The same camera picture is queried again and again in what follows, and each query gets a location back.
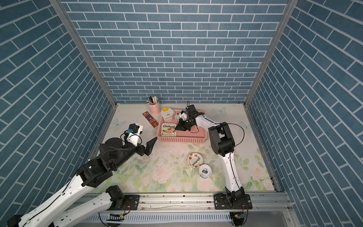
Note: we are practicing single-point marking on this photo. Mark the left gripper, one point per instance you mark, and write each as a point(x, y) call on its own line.
point(149, 147)

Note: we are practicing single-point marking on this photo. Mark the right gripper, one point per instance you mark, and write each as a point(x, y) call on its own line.
point(181, 126)

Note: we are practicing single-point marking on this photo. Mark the square Chobani flip strawberry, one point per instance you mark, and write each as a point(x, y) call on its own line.
point(168, 130)

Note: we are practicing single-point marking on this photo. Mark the pink plastic basket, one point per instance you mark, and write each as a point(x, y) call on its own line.
point(197, 135)

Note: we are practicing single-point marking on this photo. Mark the white yellow yogurt cup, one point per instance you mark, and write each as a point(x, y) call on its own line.
point(167, 114)

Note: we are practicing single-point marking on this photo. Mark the round Chobani yogurt strawberry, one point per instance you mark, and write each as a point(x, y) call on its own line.
point(195, 160)

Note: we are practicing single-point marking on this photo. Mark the small blue white yogurt cup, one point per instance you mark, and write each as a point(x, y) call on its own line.
point(205, 171)

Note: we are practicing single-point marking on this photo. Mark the round Chobani yogurt dark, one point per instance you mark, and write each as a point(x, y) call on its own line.
point(179, 116)

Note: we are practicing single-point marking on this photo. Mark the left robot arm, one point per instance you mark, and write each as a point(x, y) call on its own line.
point(55, 211)

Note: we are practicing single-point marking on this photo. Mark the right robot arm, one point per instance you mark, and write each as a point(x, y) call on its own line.
point(223, 144)

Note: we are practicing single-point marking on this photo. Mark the red pencil box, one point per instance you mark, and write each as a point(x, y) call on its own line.
point(150, 119)

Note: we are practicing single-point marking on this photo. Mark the pink pen cup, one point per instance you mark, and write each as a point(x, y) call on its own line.
point(154, 108)

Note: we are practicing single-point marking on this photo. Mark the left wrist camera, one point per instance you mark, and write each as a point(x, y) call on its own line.
point(132, 134)

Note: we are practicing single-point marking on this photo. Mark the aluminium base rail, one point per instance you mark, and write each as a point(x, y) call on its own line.
point(203, 202)

